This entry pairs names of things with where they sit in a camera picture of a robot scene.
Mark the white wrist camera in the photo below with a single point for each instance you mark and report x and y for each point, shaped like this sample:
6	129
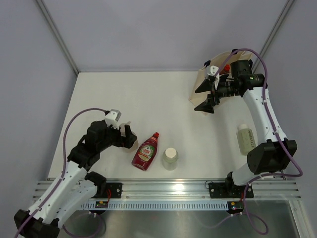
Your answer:
212	70
112	118

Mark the right small circuit board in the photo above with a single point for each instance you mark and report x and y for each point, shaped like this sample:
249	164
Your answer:
235	206

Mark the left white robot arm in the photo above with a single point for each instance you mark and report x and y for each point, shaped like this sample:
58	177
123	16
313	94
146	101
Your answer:
76	183

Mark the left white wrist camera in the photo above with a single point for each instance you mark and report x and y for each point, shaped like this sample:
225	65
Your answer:
112	118

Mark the left small circuit board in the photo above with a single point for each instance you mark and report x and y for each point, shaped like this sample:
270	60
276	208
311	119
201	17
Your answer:
101	205

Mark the left aluminium frame post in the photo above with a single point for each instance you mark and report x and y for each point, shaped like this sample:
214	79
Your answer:
43	9

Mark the beige pump bottle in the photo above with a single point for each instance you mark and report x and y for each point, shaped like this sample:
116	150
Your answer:
123	133

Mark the small circuit board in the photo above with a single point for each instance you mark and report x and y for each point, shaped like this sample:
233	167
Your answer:
101	205
235	206

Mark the red dish soap bottle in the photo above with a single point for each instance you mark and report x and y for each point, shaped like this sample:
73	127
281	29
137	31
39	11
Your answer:
146	153
226	69

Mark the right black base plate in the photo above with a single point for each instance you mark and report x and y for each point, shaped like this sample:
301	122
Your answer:
218	190

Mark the pale green lotion bottle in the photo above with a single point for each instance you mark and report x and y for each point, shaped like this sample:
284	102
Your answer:
246	139

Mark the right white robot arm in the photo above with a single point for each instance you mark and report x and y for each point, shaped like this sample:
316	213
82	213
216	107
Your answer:
240	69

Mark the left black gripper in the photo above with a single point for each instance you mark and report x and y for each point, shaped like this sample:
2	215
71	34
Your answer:
128	141

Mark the aluminium frame post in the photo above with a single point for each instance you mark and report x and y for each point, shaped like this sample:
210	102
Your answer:
276	27
43	9

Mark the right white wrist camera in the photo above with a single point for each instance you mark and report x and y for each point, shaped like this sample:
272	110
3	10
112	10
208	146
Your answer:
212	70

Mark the aluminium front rail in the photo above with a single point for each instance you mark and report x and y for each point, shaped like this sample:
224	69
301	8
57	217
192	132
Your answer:
185	189

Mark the beige canvas bag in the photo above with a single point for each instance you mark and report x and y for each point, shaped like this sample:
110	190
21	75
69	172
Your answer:
198	98

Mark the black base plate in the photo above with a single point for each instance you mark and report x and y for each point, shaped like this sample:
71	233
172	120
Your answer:
112	189
218	190

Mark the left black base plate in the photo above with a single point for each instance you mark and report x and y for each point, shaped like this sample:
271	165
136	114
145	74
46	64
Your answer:
112	189

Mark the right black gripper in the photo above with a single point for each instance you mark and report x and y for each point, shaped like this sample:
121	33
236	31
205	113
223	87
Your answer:
208	85

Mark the white slotted cable duct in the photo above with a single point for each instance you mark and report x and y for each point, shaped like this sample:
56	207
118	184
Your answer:
158	206

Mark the right aluminium frame post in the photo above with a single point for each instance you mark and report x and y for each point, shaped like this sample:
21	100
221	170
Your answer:
276	27

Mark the clear jar white lid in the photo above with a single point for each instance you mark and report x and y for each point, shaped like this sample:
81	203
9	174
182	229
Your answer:
170	158

